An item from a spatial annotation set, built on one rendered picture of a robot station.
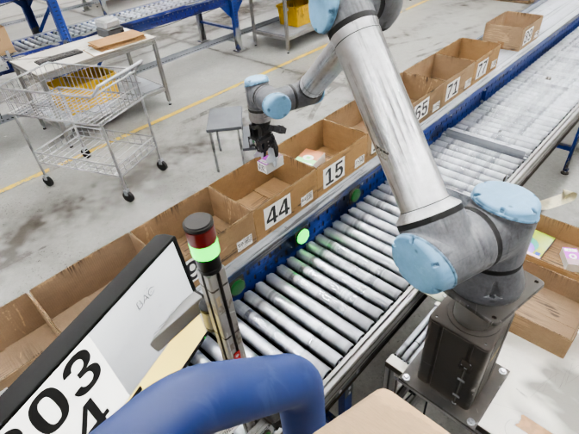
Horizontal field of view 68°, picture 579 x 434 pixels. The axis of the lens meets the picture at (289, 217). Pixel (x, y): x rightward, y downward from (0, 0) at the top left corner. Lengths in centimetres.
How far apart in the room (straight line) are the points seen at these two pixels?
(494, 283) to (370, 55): 61
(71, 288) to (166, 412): 164
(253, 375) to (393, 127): 82
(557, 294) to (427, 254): 110
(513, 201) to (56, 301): 151
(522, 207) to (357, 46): 50
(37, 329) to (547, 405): 172
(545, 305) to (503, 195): 89
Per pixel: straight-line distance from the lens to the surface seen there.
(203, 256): 75
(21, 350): 180
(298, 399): 23
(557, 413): 167
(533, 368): 173
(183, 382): 18
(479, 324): 131
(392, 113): 97
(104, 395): 88
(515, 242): 108
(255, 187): 213
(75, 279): 179
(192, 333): 104
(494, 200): 106
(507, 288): 118
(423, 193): 96
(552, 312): 190
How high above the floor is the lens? 211
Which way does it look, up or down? 39 degrees down
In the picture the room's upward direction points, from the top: 6 degrees counter-clockwise
